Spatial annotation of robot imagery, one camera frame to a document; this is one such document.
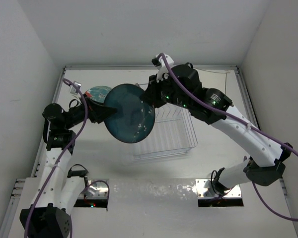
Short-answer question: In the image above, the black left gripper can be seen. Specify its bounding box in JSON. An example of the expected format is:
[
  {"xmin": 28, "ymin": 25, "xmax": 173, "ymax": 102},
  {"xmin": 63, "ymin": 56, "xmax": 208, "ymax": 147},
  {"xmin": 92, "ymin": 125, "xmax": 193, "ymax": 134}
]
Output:
[{"xmin": 63, "ymin": 94, "xmax": 116, "ymax": 129}]

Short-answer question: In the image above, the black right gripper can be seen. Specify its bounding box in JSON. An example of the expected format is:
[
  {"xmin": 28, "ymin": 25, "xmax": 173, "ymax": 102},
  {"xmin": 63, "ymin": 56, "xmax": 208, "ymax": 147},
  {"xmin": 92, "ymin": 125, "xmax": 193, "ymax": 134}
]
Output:
[{"xmin": 141, "ymin": 71, "xmax": 190, "ymax": 109}]

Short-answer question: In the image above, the white round plate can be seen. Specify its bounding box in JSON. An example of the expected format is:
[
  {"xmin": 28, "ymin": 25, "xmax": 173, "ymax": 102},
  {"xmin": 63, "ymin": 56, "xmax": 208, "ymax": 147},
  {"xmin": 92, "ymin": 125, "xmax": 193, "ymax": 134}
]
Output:
[{"xmin": 85, "ymin": 86, "xmax": 112, "ymax": 103}]

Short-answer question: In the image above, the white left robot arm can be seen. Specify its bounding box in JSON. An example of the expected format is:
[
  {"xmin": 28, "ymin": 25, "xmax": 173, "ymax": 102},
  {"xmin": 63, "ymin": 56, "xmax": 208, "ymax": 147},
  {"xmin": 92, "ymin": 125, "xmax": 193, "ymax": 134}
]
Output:
[{"xmin": 19, "ymin": 96, "xmax": 117, "ymax": 238}]

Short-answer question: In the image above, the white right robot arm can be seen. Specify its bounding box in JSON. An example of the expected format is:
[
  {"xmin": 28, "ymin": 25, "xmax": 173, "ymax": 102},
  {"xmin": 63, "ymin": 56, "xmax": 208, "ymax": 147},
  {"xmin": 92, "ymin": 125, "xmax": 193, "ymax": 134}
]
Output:
[{"xmin": 141, "ymin": 63, "xmax": 291, "ymax": 196}]

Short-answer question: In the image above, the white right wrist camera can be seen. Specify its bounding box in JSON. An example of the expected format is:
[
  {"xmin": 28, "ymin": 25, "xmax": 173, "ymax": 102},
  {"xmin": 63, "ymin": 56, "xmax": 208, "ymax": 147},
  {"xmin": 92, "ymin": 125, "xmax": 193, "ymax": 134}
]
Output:
[{"xmin": 151, "ymin": 53, "xmax": 174, "ymax": 83}]

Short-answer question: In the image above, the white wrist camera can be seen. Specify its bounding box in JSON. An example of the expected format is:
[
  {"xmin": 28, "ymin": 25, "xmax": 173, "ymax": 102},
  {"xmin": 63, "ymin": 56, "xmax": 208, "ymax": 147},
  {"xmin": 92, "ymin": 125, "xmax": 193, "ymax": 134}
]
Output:
[
  {"xmin": 70, "ymin": 81, "xmax": 81, "ymax": 95},
  {"xmin": 151, "ymin": 53, "xmax": 174, "ymax": 83}
]

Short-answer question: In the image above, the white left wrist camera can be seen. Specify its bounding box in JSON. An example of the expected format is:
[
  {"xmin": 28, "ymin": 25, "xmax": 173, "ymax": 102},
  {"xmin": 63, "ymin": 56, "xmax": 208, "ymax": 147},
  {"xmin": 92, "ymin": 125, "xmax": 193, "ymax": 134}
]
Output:
[{"xmin": 70, "ymin": 81, "xmax": 81, "ymax": 95}]

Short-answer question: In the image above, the white wire dish rack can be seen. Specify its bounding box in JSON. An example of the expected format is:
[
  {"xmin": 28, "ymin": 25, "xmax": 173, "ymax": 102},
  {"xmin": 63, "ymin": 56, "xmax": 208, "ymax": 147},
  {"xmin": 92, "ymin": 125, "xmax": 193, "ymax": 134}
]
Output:
[{"xmin": 127, "ymin": 104, "xmax": 198, "ymax": 164}]

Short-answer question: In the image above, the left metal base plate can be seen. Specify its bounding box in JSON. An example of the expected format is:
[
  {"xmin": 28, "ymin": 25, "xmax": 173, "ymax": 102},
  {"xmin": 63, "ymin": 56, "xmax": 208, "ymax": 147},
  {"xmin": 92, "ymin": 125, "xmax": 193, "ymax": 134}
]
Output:
[{"xmin": 79, "ymin": 178, "xmax": 110, "ymax": 200}]

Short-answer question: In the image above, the metal base plate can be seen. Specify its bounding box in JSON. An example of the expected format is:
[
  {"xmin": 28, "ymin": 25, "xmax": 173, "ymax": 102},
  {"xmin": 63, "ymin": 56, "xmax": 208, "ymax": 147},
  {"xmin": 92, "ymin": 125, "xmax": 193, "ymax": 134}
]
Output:
[
  {"xmin": 195, "ymin": 178, "xmax": 242, "ymax": 199},
  {"xmin": 79, "ymin": 178, "xmax": 110, "ymax": 200}
]

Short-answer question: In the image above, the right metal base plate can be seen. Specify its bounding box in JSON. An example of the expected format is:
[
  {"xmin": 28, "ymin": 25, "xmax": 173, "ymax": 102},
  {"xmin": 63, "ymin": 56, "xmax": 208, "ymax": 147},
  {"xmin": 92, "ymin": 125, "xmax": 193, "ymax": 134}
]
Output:
[{"xmin": 195, "ymin": 178, "xmax": 242, "ymax": 199}]

